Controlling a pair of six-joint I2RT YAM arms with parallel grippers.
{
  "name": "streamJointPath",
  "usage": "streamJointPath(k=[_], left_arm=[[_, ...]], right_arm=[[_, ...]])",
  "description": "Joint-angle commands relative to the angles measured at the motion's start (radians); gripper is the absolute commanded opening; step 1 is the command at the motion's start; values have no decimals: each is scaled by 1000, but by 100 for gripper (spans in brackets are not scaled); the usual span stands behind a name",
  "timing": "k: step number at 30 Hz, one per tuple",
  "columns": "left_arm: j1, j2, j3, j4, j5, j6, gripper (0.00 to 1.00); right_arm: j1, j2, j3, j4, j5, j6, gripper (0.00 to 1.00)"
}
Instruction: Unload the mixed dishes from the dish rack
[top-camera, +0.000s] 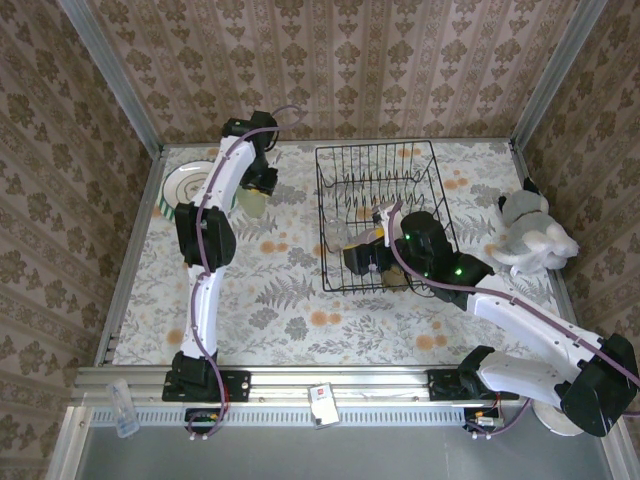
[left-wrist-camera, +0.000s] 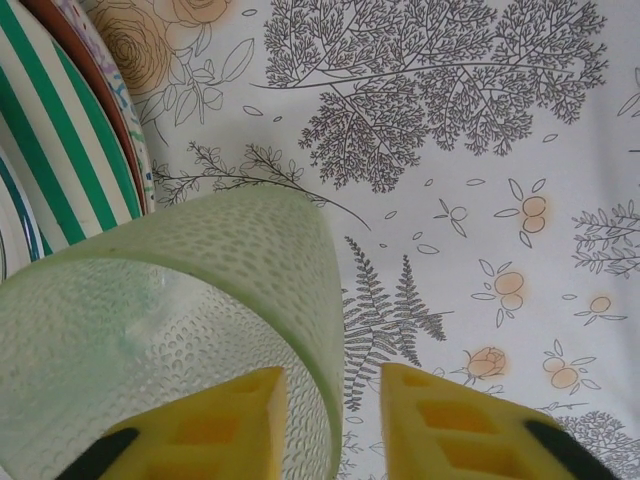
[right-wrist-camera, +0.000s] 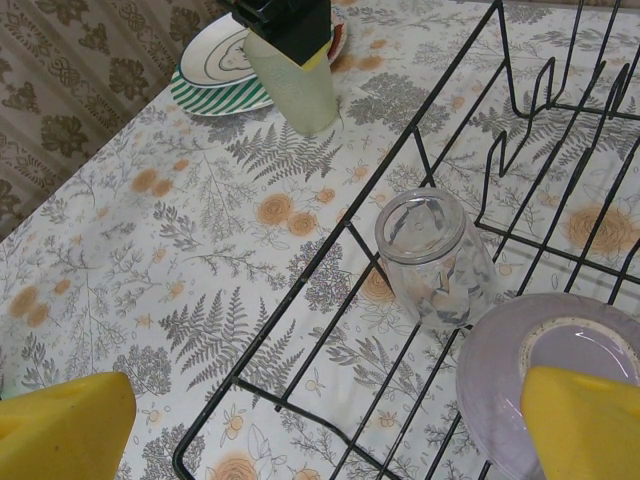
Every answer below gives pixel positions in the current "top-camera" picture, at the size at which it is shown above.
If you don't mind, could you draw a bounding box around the pale green textured glass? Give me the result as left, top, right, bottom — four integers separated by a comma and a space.
234, 187, 271, 219

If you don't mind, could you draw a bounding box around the clear drinking glass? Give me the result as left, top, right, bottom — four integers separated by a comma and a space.
324, 214, 354, 254

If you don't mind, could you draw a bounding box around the amber textured glass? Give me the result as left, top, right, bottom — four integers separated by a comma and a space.
380, 267, 419, 294

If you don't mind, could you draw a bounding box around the white plate with flower outline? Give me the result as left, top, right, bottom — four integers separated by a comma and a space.
162, 162, 214, 206

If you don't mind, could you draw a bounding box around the green striped plate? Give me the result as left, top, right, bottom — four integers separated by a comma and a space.
158, 158, 240, 224

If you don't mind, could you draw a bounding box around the floral patterned tablecloth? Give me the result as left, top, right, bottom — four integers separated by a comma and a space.
112, 142, 576, 366

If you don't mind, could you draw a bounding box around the grey white plush toy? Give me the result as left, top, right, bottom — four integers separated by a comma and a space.
496, 177, 581, 276

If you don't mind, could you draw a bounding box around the small white tag device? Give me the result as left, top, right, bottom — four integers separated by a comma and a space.
307, 383, 339, 430

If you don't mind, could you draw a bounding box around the small black power connector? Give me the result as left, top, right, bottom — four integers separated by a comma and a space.
185, 407, 232, 435
463, 407, 507, 435

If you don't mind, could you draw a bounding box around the grey metal shelf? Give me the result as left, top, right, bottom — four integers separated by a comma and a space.
47, 405, 640, 480

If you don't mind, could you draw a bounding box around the white tape roll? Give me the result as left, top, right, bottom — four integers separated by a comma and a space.
532, 399, 584, 437

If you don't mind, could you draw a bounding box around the clear plastic bottle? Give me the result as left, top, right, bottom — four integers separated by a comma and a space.
108, 378, 140, 440

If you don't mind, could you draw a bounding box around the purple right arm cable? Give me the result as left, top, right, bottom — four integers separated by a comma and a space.
387, 199, 640, 441

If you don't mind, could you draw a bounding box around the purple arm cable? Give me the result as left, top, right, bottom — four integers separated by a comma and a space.
387, 199, 640, 441
187, 104, 306, 441

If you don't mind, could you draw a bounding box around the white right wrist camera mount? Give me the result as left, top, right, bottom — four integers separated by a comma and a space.
370, 201, 399, 227

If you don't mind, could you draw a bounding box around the black wire dish rack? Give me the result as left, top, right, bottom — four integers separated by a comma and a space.
314, 139, 459, 295

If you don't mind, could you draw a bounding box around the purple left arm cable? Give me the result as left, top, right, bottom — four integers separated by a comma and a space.
187, 104, 306, 441

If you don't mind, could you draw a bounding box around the aluminium frame rail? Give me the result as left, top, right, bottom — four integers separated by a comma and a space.
69, 363, 621, 407

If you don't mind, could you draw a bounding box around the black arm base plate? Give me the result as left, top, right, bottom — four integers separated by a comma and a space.
427, 369, 519, 402
162, 369, 251, 404

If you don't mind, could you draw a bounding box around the grey slotted cable duct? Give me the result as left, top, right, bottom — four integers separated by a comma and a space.
89, 405, 616, 427

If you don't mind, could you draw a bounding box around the aluminium frame post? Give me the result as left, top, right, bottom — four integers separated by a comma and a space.
509, 0, 604, 149
57, 0, 166, 156

